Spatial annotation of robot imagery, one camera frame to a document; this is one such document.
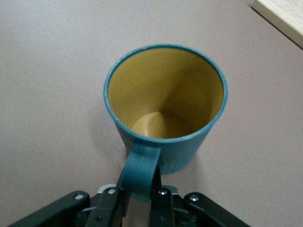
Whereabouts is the wooden cutting board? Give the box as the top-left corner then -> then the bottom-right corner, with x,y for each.
250,0 -> 303,50

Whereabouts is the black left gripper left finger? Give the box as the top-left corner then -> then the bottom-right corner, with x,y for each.
7,165 -> 130,227

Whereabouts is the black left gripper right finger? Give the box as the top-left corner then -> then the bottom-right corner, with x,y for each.
149,166 -> 251,227

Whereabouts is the brown table mat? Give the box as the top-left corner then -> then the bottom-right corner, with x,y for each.
0,0 -> 303,227

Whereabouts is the teal cup with yellow inside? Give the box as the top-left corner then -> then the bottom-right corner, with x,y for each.
103,43 -> 229,204

